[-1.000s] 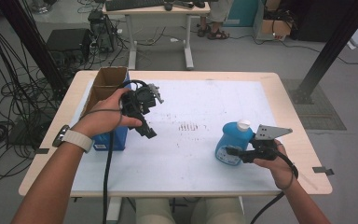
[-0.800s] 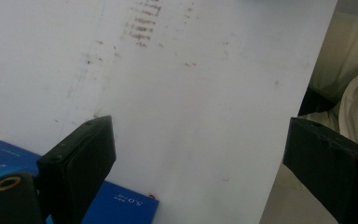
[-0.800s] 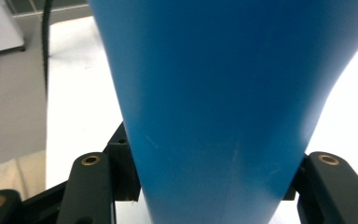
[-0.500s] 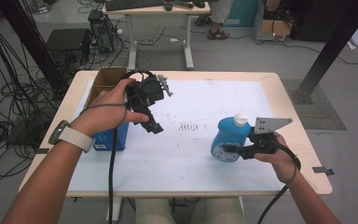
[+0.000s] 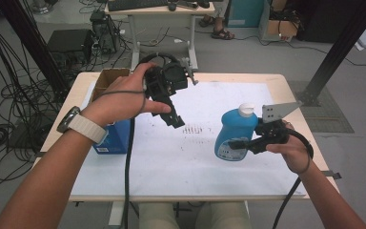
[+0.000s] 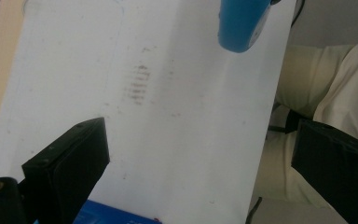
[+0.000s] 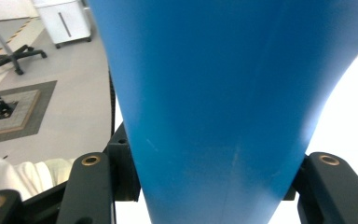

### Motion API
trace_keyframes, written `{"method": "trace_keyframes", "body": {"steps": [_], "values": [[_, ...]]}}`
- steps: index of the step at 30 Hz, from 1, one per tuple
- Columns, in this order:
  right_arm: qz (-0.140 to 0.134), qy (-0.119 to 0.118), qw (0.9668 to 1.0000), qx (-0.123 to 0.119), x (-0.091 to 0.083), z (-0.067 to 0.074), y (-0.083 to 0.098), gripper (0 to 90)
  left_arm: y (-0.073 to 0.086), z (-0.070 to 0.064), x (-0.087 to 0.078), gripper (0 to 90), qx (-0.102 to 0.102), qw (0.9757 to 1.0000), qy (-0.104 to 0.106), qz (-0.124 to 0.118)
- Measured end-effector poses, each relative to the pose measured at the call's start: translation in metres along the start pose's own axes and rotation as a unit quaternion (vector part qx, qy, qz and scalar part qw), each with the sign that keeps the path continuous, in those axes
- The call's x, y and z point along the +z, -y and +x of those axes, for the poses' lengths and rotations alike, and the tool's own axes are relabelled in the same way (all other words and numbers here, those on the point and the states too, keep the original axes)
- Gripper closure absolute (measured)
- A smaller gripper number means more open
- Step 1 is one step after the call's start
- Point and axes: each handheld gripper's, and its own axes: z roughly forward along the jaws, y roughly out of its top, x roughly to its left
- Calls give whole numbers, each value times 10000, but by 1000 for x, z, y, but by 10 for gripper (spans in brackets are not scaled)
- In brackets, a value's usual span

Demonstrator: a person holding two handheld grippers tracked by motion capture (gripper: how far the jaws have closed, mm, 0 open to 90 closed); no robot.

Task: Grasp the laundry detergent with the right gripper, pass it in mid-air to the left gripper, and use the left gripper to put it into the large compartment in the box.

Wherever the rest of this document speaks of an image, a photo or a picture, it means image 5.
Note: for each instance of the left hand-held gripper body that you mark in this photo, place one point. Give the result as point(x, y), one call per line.
point(165, 82)

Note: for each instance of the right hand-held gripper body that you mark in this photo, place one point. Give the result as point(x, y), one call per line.
point(273, 133)

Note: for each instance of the blue bottle with white cap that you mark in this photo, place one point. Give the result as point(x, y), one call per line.
point(235, 127)

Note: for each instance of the blue cardboard box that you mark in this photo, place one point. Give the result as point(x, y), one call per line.
point(116, 140)

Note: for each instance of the person's right hand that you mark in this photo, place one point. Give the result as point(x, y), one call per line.
point(294, 152)

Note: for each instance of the person's left hand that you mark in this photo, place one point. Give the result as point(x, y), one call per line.
point(120, 98)

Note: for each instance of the white table mat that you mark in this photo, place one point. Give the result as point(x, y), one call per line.
point(187, 165)

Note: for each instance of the dark floor mat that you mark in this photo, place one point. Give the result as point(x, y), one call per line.
point(330, 114)

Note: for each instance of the white desk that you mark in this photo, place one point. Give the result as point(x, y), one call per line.
point(158, 19)

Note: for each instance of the person's leg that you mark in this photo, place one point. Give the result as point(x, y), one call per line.
point(207, 21)
point(157, 218)
point(222, 33)
point(225, 216)

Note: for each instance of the person's right leg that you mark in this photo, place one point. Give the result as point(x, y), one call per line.
point(225, 216)

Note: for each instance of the black computer mouse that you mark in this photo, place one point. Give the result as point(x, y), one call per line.
point(172, 6)

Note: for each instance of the black computer tower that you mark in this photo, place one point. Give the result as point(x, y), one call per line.
point(106, 31)

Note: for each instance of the black keyboard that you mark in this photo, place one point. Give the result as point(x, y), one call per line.
point(136, 4)

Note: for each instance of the person's left leg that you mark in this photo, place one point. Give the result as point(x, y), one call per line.
point(157, 218)

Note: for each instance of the black equipment case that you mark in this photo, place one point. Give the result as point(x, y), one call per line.
point(70, 41)

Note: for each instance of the brown cardboard box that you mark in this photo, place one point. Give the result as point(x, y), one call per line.
point(282, 28)

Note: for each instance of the teal box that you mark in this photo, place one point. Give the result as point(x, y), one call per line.
point(244, 12)

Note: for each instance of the white table leg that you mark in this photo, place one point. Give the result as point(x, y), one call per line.
point(117, 213)

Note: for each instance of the black frame post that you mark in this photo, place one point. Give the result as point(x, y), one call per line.
point(31, 41)
point(340, 47)

